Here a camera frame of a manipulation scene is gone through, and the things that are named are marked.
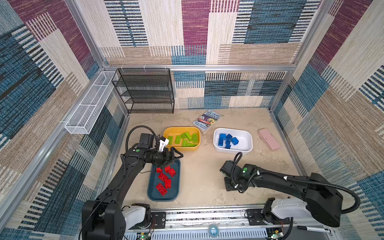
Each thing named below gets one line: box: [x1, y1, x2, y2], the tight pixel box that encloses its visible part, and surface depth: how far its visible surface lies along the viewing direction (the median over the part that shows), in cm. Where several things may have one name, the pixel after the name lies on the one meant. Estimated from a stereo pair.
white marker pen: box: [297, 225, 331, 233], surface depth 71 cm
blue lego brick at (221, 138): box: [218, 134, 226, 146], surface depth 104 cm
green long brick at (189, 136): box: [185, 132, 193, 142], surface depth 104 cm
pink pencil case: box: [258, 128, 281, 151], surface depth 103 cm
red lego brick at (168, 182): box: [165, 179, 172, 189], surface depth 86 cm
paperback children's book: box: [192, 109, 222, 134], surface depth 114 cm
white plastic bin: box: [213, 128, 253, 155], surface depth 103 cm
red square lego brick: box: [168, 168, 176, 178], surface depth 87 cm
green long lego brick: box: [174, 135, 181, 144], surface depth 105 cm
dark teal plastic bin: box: [147, 158, 181, 202], surface depth 85 cm
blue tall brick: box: [231, 137, 239, 146], surface depth 101 cm
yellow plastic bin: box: [163, 126, 201, 151], surface depth 104 cm
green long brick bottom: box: [192, 133, 198, 142], surface depth 104 cm
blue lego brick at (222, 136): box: [219, 133, 227, 139], surface depth 104 cm
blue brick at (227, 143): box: [225, 138, 231, 149], surface depth 101 cm
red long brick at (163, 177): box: [158, 172, 169, 182], surface depth 88 cm
